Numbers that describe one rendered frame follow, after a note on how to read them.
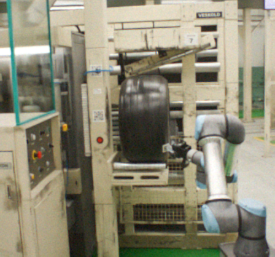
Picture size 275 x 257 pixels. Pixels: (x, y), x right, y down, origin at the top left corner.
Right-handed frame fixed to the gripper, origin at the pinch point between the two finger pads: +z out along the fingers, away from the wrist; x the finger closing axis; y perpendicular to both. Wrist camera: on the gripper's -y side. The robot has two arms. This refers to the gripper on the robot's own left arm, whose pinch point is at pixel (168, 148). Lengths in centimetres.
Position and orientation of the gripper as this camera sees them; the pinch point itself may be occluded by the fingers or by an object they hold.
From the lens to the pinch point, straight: 222.6
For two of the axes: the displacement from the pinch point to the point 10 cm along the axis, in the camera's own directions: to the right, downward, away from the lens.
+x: -7.8, 4.3, -4.5
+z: -5.8, -2.2, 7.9
